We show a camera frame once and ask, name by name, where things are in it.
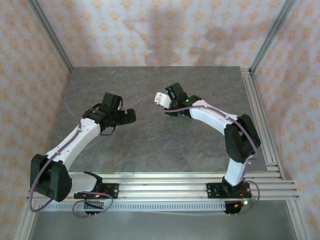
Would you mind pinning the aluminium side rail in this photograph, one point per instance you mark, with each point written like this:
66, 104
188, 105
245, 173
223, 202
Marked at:
255, 100

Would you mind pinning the right black base electronics bracket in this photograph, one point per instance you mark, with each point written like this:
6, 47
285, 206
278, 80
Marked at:
232, 208

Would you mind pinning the wide aluminium mounting rail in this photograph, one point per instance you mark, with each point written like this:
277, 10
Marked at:
162, 186

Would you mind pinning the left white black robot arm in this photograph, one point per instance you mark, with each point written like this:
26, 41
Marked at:
75, 140

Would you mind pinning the grey metal sheet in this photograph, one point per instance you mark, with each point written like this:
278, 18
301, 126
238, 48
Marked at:
162, 226

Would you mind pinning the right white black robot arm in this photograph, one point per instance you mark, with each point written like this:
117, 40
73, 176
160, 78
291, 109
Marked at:
235, 172

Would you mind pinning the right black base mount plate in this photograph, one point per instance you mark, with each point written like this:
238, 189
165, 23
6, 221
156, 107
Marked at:
212, 191

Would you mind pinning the aluminium frame post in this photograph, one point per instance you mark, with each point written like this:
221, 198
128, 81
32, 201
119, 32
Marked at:
53, 37
270, 35

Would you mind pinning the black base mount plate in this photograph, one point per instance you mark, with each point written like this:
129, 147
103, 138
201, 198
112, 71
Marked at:
212, 191
112, 191

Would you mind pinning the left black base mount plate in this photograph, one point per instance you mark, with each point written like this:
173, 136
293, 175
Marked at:
112, 191

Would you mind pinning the short aluminium frame leg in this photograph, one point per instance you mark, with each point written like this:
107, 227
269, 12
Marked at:
298, 220
25, 220

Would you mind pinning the black base electronics bracket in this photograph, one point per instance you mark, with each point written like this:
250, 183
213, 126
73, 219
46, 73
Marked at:
93, 205
232, 208

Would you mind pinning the left black base electronics bracket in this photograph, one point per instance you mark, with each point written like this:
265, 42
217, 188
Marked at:
93, 205

